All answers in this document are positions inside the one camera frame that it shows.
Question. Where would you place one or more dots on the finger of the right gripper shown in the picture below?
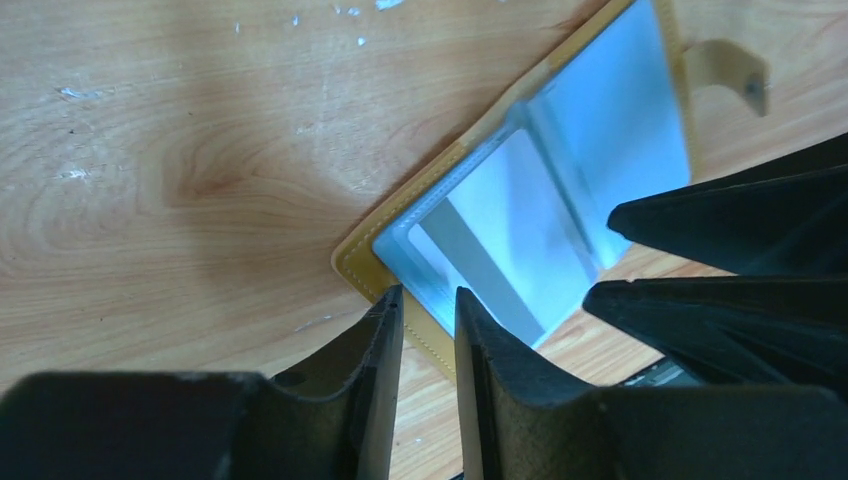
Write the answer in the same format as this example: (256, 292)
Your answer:
(787, 216)
(736, 329)

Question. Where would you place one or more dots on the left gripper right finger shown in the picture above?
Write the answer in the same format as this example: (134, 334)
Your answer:
(522, 417)

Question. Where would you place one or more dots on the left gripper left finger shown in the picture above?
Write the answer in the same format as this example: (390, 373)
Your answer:
(330, 416)

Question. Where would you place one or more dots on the yellow leather card holder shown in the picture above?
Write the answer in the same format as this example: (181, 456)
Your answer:
(516, 208)

